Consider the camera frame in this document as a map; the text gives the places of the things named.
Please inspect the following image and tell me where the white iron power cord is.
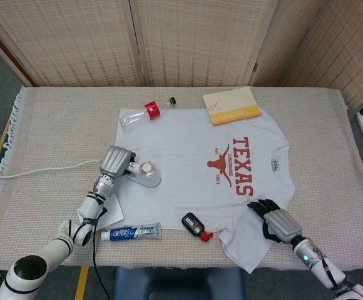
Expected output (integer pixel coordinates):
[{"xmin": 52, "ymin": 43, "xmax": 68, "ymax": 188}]
[{"xmin": 0, "ymin": 160, "xmax": 103, "ymax": 179}]

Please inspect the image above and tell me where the white plastic board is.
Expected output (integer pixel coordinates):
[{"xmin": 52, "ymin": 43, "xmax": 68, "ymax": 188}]
[{"xmin": 98, "ymin": 194, "xmax": 125, "ymax": 231}]

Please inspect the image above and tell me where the beige woven tablecloth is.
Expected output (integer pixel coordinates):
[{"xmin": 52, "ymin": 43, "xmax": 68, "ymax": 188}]
[{"xmin": 0, "ymin": 86, "xmax": 363, "ymax": 271}]

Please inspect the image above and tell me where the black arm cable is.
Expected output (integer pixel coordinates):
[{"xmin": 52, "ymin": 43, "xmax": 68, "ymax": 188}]
[{"xmin": 92, "ymin": 209, "xmax": 111, "ymax": 300}]

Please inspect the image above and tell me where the woven folding screen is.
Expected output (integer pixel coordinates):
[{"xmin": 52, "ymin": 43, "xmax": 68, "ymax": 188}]
[{"xmin": 0, "ymin": 0, "xmax": 363, "ymax": 109}]

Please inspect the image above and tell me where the white Texas Longhorns t-shirt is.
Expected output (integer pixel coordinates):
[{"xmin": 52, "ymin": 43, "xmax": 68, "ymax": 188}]
[{"xmin": 115, "ymin": 107, "xmax": 296, "ymax": 274}]

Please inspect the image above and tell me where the black bottle with red cap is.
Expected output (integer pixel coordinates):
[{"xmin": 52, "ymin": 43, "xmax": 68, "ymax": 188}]
[{"xmin": 181, "ymin": 212, "xmax": 214, "ymax": 243}]

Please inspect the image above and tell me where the blue Crest toothpaste tube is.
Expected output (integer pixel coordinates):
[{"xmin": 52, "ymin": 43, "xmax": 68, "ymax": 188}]
[{"xmin": 101, "ymin": 222, "xmax": 163, "ymax": 242}]

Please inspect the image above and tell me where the blue padded seat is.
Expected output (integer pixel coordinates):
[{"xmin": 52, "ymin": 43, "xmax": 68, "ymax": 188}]
[{"xmin": 112, "ymin": 267, "xmax": 247, "ymax": 300}]

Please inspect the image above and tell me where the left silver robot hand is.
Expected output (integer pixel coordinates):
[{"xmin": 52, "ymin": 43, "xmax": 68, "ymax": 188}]
[{"xmin": 99, "ymin": 145, "xmax": 137, "ymax": 179}]

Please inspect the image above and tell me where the clear bottle with red label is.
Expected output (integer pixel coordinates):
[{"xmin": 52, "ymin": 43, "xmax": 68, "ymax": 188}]
[{"xmin": 120, "ymin": 97, "xmax": 178, "ymax": 129}]

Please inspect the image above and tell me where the cream and yellow book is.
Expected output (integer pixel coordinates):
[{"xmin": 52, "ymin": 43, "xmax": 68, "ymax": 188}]
[{"xmin": 202, "ymin": 86, "xmax": 262, "ymax": 126}]

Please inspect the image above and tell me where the white handheld steam iron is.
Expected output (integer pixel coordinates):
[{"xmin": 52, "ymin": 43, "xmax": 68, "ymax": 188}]
[{"xmin": 123, "ymin": 152, "xmax": 163, "ymax": 188}]

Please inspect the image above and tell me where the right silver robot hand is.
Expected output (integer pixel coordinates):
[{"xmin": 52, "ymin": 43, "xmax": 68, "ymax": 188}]
[{"xmin": 247, "ymin": 198, "xmax": 304, "ymax": 244}]

